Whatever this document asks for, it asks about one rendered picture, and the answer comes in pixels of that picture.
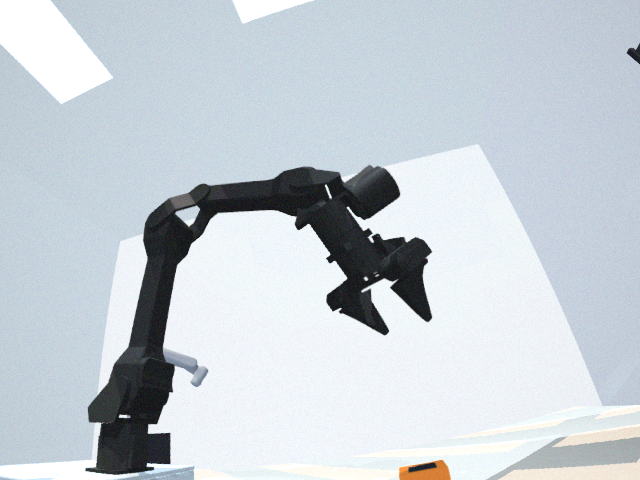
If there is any orange block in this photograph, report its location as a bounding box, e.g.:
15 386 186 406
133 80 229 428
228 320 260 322
399 460 451 480

